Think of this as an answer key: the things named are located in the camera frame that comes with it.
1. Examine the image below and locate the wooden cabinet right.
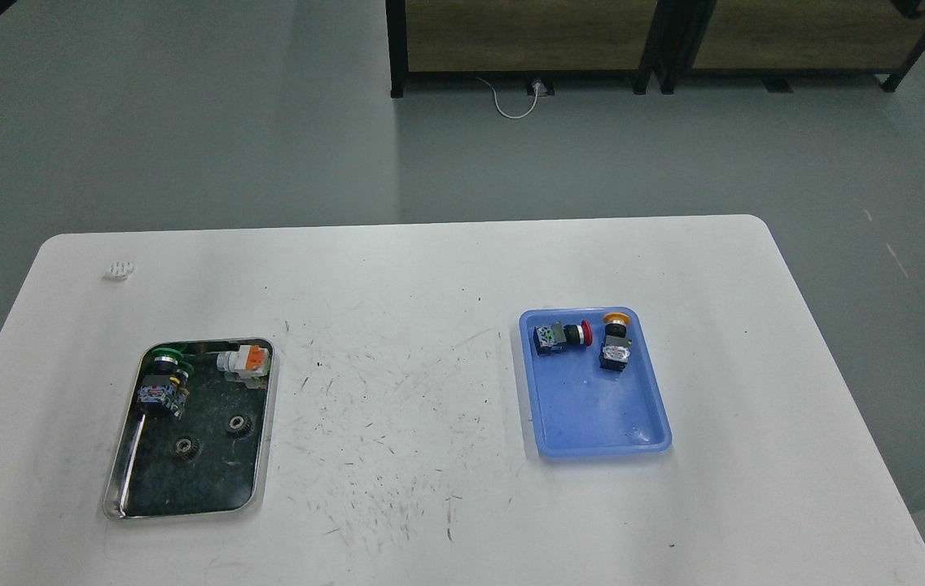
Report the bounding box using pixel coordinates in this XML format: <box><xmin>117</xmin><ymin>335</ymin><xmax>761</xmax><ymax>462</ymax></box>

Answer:
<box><xmin>655</xmin><ymin>1</ymin><xmax>925</xmax><ymax>95</ymax></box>

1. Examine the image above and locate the silver metal tray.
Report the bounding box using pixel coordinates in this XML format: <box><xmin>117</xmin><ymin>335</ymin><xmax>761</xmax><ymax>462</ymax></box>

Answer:
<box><xmin>102</xmin><ymin>338</ymin><xmax>277</xmax><ymax>520</ymax></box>

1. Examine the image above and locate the blue plastic tray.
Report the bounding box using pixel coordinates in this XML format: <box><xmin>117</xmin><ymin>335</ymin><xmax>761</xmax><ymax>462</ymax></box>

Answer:
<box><xmin>518</xmin><ymin>305</ymin><xmax>673</xmax><ymax>457</ymax></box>

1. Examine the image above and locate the wooden cabinet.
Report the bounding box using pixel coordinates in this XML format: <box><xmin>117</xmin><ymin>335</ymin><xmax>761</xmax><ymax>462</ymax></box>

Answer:
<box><xmin>655</xmin><ymin>1</ymin><xmax>925</xmax><ymax>95</ymax></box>
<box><xmin>385</xmin><ymin>1</ymin><xmax>672</xmax><ymax>98</ymax></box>

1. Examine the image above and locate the wooden cabinet left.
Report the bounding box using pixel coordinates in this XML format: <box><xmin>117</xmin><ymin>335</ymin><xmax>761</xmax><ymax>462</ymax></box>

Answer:
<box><xmin>385</xmin><ymin>1</ymin><xmax>672</xmax><ymax>98</ymax></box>

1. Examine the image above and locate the black gear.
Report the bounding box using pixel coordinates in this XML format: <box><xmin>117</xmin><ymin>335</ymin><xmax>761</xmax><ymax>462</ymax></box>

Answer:
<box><xmin>225</xmin><ymin>414</ymin><xmax>255</xmax><ymax>440</ymax></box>
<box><xmin>173</xmin><ymin>436</ymin><xmax>201</xmax><ymax>462</ymax></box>

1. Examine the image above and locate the small white plastic part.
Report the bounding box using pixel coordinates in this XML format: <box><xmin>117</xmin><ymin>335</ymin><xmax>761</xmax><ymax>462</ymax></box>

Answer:
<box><xmin>103</xmin><ymin>262</ymin><xmax>136</xmax><ymax>282</ymax></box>

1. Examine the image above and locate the white cable on floor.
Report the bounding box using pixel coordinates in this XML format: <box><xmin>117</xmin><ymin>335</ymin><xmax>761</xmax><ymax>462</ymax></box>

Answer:
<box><xmin>476</xmin><ymin>77</ymin><xmax>553</xmax><ymax>120</ymax></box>

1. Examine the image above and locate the red push button switch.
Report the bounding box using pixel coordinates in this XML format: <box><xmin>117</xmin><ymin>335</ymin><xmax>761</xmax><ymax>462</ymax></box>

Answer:
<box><xmin>533</xmin><ymin>320</ymin><xmax>593</xmax><ymax>356</ymax></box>

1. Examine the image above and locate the green push button switch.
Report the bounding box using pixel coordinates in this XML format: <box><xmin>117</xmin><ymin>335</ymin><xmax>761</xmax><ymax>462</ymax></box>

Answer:
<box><xmin>134</xmin><ymin>348</ymin><xmax>195</xmax><ymax>419</ymax></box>

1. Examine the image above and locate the yellow push button switch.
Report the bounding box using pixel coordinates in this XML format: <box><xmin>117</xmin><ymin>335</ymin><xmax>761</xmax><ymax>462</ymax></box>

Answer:
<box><xmin>599</xmin><ymin>312</ymin><xmax>633</xmax><ymax>372</ymax></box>

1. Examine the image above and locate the white orange connector block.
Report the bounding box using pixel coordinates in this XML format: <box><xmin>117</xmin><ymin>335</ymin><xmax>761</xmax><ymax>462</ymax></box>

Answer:
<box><xmin>216</xmin><ymin>344</ymin><xmax>270</xmax><ymax>386</ymax></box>

